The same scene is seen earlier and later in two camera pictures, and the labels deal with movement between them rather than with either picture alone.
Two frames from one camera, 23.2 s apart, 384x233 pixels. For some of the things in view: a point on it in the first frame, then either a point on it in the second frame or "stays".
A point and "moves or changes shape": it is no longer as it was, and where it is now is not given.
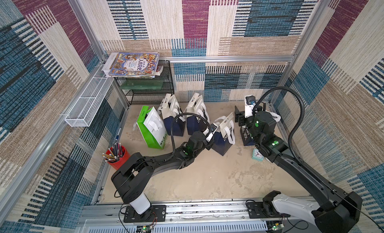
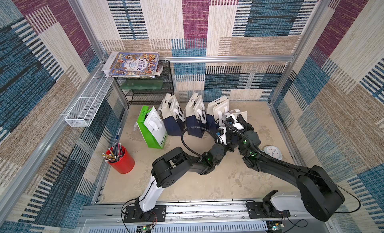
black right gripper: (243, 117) → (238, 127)
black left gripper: (210, 145) → (229, 145)
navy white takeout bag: (224, 136) moves or changes shape
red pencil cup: (116, 155) stays
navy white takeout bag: (169, 110) stays
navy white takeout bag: (195, 124) stays
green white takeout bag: (152, 127) stays
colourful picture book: (135, 64) stays
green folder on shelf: (142, 84) stays
